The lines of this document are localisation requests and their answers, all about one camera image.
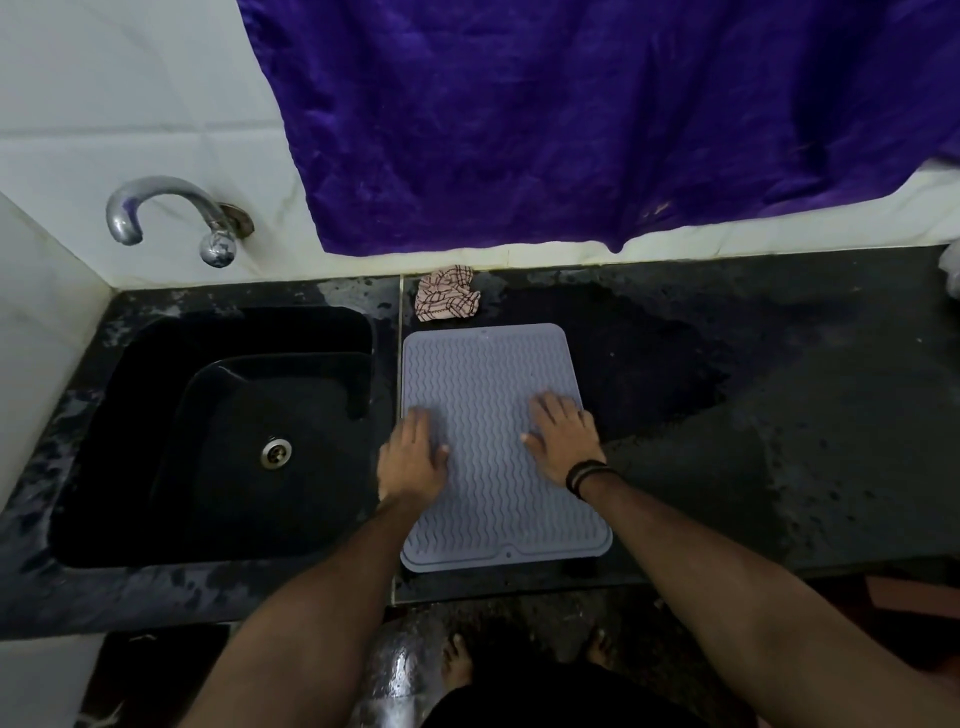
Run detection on black sink basin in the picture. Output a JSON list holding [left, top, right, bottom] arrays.
[[48, 303, 376, 571]]

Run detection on red plastic chair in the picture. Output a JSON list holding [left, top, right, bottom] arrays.
[[862, 573, 960, 676]]

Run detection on person's left forearm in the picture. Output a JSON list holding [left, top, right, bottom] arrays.
[[176, 491, 429, 728]]

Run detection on person's black trousers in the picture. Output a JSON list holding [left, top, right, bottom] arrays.
[[419, 671, 714, 728]]

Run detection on person's left hand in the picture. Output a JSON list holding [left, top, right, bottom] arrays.
[[376, 407, 451, 505]]

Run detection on person's foot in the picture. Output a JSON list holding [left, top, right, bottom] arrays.
[[440, 632, 475, 693], [584, 626, 620, 673]]

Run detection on black thread wristband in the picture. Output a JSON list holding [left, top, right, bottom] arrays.
[[563, 458, 620, 502]]

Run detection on person's left foot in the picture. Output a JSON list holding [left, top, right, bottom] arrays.
[[440, 632, 475, 693]]

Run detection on chrome wall faucet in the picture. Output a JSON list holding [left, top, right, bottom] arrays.
[[104, 175, 256, 270]]

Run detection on person's right forearm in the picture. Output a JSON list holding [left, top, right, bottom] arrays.
[[581, 472, 960, 728]]

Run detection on grey ribbed silicone mat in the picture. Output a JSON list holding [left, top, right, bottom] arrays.
[[399, 322, 615, 575]]

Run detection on person's right hand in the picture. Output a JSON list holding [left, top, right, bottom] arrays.
[[521, 389, 609, 489]]

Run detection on clear plastic bag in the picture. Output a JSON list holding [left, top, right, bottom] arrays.
[[937, 239, 960, 301]]

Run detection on person's right foot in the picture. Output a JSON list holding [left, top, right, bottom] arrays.
[[584, 626, 620, 673]]

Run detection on checkered pink cleaning cloth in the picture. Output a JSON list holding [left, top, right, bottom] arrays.
[[414, 263, 484, 325]]

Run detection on purple hanging cloth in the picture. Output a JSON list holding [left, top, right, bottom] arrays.
[[236, 0, 960, 258]]

